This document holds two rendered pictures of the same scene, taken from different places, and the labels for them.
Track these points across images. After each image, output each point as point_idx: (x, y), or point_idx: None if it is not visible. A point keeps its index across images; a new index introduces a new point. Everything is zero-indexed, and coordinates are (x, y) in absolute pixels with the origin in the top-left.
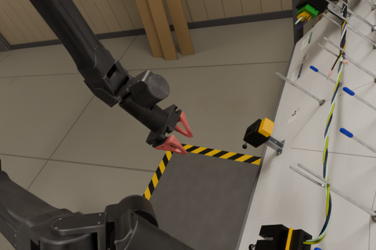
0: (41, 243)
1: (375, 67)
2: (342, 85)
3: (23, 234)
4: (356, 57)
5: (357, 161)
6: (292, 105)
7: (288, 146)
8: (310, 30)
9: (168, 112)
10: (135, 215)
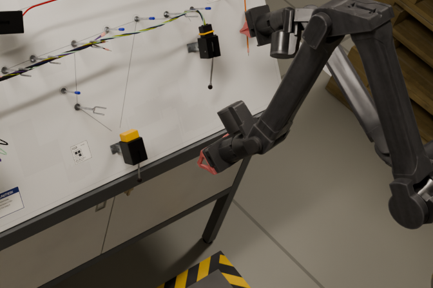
0: None
1: (60, 51)
2: (64, 86)
3: None
4: (35, 82)
5: (137, 38)
6: (66, 165)
7: (117, 133)
8: None
9: (216, 149)
10: (281, 19)
